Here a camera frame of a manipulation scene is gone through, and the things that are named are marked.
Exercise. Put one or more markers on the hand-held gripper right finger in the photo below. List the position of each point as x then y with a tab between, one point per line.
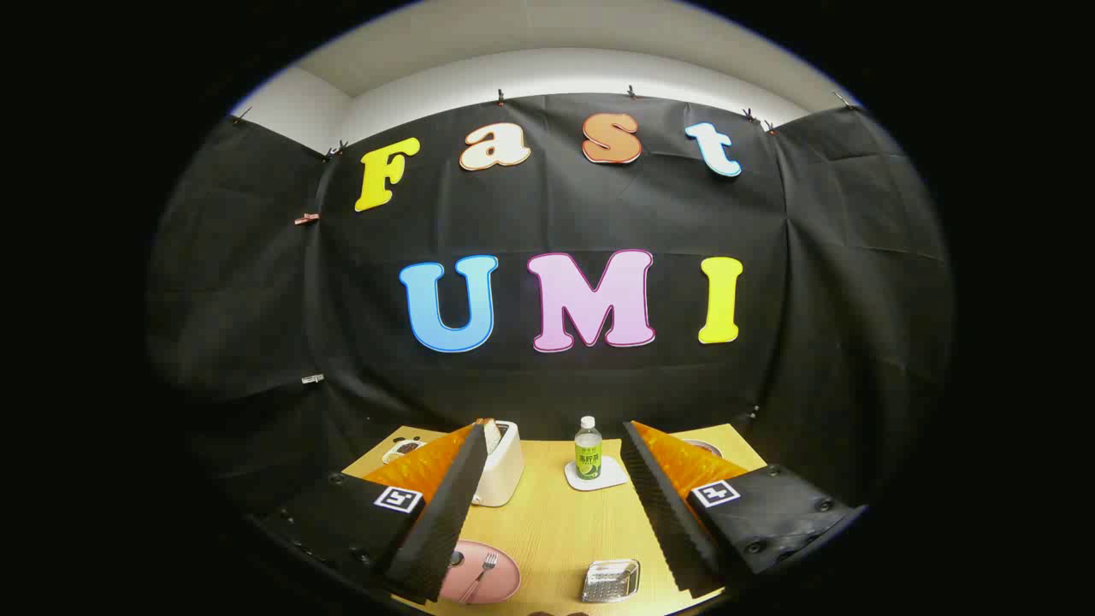
663	513

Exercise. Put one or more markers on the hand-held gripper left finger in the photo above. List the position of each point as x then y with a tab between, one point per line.
445	513

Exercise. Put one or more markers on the white coaster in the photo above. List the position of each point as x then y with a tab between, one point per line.
612	473

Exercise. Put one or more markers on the white toaster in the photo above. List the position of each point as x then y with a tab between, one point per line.
500	470

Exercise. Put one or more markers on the small panda dish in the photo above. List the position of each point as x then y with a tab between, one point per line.
405	447

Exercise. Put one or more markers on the white plate with food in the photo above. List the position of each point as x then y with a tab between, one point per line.
706	445

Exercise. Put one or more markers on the pink plate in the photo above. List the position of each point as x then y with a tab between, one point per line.
502	583

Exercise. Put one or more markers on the bread slice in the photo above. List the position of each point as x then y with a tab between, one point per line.
493	435

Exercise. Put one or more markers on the green label drink bottle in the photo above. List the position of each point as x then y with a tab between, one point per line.
588	453

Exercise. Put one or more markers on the black backdrop cloth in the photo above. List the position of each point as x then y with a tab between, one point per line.
556	205

